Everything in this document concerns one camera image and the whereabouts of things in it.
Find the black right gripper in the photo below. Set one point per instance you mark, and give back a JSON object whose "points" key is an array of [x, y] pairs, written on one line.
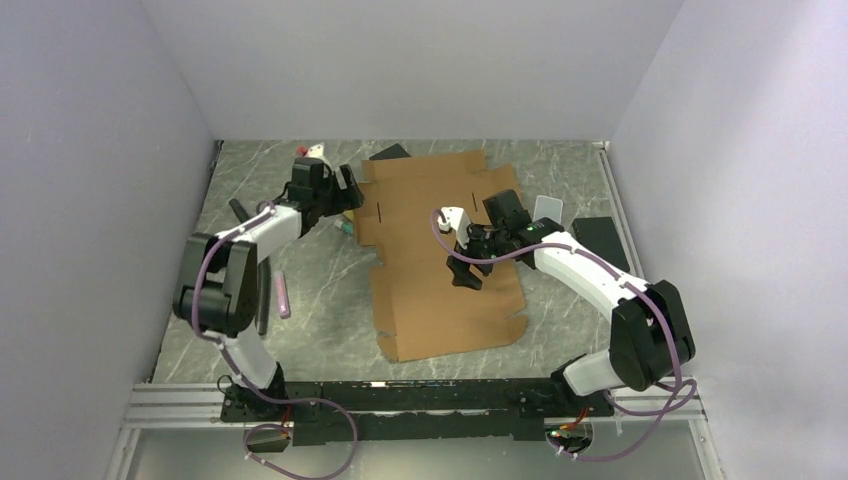
{"points": [[462, 274]]}

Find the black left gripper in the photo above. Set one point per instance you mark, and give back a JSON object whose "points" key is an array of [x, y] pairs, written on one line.
{"points": [[348, 198]]}

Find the brown cardboard box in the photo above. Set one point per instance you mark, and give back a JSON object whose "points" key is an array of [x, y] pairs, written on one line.
{"points": [[418, 313]]}

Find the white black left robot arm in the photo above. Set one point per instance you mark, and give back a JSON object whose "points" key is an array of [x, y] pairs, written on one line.
{"points": [[217, 291]]}

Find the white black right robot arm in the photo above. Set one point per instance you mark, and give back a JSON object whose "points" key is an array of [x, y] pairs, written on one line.
{"points": [[649, 338]]}

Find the small black box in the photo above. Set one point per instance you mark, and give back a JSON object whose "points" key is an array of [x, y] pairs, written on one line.
{"points": [[394, 151]]}

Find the green white glue stick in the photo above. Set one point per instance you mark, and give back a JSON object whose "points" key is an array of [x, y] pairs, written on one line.
{"points": [[345, 226]]}

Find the white translucent plastic case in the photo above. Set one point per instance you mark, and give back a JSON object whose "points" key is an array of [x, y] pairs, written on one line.
{"points": [[548, 207]]}

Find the pink pen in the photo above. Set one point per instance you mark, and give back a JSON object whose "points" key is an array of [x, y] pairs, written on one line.
{"points": [[283, 302]]}

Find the black rectangular block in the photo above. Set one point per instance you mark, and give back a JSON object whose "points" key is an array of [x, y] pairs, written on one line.
{"points": [[599, 235]]}

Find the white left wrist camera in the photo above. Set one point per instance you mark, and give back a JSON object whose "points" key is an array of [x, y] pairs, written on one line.
{"points": [[316, 151]]}

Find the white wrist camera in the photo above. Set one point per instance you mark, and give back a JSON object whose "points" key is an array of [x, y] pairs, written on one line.
{"points": [[454, 220], [316, 151]]}

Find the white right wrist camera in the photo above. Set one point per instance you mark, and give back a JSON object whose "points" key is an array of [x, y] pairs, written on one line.
{"points": [[454, 220]]}

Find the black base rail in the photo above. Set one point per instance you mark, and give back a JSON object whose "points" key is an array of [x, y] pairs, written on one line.
{"points": [[340, 411]]}

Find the aluminium frame rail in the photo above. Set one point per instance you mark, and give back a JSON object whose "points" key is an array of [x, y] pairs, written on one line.
{"points": [[210, 406]]}

